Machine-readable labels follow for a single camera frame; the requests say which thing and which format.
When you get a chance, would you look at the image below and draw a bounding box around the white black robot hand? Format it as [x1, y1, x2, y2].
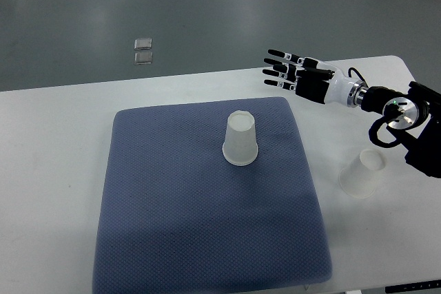
[263, 49, 365, 106]

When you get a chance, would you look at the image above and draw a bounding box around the white paper cup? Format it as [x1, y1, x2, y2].
[338, 149, 387, 199]
[222, 110, 258, 166]

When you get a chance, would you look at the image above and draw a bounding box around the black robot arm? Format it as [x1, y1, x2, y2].
[263, 50, 440, 178]

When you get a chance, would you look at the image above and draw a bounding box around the white paper cup on mat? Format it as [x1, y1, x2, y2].
[222, 110, 258, 166]

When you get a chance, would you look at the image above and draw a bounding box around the upper metal floor plate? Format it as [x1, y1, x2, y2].
[134, 37, 152, 50]

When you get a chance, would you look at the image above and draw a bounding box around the blue quilted mat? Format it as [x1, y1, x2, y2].
[92, 97, 332, 293]

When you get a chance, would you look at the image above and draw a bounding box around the black table control panel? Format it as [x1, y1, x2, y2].
[384, 280, 441, 293]

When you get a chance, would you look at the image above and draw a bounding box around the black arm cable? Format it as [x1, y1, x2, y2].
[347, 67, 369, 87]

